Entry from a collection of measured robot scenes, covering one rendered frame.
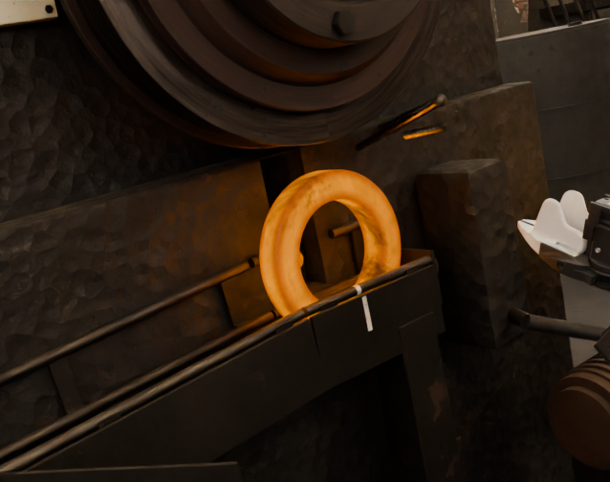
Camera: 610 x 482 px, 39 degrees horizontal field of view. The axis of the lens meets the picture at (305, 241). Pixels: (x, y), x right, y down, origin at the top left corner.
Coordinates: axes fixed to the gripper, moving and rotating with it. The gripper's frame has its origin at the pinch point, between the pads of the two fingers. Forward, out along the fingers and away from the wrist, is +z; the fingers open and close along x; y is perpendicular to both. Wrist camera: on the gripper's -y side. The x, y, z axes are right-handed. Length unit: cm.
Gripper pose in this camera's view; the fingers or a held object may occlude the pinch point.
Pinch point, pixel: (529, 232)
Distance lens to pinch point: 94.4
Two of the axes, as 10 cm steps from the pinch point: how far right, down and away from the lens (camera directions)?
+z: -6.4, -3.2, 7.0
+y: 0.0, -9.1, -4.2
